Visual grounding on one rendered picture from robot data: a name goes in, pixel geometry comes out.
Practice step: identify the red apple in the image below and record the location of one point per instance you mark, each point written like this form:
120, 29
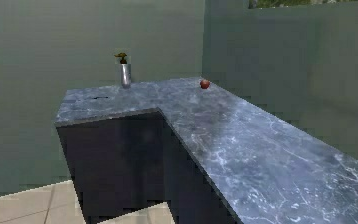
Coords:
204, 84

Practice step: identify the silver vase with plant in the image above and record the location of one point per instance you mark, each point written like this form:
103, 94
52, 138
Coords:
125, 76

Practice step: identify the dark cabinet with marble worktop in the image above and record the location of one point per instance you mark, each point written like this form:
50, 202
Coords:
253, 156

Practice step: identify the window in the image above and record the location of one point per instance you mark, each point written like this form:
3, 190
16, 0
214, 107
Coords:
280, 3

